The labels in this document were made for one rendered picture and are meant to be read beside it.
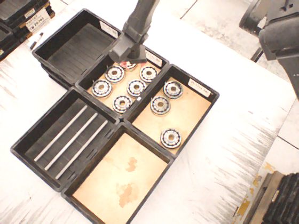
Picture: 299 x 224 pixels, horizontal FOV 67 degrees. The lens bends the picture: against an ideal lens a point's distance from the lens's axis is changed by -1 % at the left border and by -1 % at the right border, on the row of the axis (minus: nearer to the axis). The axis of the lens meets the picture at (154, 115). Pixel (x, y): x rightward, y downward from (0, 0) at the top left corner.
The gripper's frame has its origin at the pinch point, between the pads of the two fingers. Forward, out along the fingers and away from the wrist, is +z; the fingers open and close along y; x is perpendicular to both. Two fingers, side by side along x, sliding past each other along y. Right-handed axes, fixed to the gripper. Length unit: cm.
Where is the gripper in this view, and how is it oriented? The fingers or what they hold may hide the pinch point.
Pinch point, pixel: (133, 65)
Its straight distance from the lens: 102.9
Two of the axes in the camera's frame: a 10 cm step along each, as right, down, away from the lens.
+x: -1.3, -9.3, 3.5
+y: 9.9, -1.1, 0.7
